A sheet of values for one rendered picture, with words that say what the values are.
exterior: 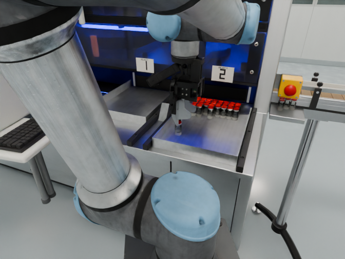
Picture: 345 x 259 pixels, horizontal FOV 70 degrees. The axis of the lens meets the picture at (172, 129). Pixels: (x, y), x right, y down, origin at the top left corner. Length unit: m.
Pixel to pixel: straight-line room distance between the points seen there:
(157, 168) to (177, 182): 0.92
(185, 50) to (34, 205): 1.65
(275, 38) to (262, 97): 0.22
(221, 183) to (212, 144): 0.51
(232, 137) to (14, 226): 1.53
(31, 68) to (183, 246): 0.32
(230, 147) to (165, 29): 0.42
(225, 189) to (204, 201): 0.88
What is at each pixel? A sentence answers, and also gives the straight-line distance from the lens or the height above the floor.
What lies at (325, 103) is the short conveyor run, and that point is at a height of 0.92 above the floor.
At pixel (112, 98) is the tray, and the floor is 0.88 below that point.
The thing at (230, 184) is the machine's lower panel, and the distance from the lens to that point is 1.26.
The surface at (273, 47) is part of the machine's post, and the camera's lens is 0.96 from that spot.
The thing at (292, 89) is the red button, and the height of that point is 1.01.
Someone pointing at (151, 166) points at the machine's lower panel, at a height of 0.46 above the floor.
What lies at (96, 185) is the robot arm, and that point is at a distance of 0.40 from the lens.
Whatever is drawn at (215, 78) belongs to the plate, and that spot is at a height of 1.00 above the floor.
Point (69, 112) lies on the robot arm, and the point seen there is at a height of 1.19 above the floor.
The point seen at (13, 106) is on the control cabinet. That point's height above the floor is 0.87.
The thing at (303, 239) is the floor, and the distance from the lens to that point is 1.80.
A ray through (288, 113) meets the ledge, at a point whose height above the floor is 0.88.
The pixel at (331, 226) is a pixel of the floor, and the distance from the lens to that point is 1.96.
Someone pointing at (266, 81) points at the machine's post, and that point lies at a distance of 0.99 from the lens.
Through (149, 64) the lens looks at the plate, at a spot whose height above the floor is 1.03.
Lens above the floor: 1.31
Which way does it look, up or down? 30 degrees down
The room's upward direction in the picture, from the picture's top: straight up
